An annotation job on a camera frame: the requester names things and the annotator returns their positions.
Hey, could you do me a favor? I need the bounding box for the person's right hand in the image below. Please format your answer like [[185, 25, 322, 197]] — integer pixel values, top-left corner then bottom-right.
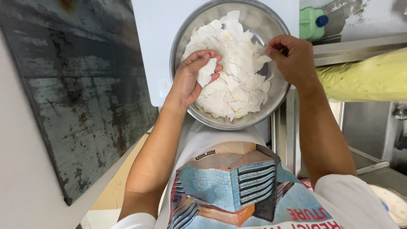
[[265, 34, 320, 93]]

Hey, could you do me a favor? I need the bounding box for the green bottle with blue cap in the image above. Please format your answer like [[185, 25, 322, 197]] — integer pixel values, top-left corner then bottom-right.
[[299, 7, 329, 42]]

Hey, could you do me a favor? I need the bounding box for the large white coconut slice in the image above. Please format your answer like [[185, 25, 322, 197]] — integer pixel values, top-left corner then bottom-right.
[[196, 58, 217, 88]]

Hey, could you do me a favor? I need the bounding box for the steel faucet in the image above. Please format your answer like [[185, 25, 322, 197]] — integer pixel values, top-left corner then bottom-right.
[[394, 104, 407, 121]]

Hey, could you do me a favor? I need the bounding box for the yellow-green plastic bag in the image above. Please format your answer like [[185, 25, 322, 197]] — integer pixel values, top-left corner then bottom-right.
[[316, 48, 407, 102]]

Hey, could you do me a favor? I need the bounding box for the round steel bowl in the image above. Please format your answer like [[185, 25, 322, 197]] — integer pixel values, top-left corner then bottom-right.
[[169, 0, 292, 130]]

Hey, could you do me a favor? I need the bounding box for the white printed t-shirt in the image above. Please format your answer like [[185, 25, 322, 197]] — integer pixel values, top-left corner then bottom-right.
[[111, 120, 399, 229]]

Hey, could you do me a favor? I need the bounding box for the white round bowl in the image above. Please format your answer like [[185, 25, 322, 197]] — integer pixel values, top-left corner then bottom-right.
[[369, 184, 407, 227]]

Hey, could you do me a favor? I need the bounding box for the person's left hand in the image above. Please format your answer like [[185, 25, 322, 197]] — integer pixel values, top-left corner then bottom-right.
[[165, 50, 224, 107]]

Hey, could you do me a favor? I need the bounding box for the white plastic cutting board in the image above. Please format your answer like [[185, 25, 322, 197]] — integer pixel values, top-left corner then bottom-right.
[[132, 0, 300, 107]]

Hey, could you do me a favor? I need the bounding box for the white hose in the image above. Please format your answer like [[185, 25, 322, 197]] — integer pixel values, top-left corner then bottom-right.
[[356, 161, 390, 176]]

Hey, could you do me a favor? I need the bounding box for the stainless steel sink unit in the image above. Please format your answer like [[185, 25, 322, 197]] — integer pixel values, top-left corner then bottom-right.
[[270, 33, 407, 179]]

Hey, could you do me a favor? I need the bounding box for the pile of coconut flakes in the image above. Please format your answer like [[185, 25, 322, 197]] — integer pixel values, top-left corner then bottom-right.
[[181, 10, 275, 122]]

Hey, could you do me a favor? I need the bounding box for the dark rusty metal plate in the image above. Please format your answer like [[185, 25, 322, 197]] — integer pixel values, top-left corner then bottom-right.
[[0, 0, 159, 206]]

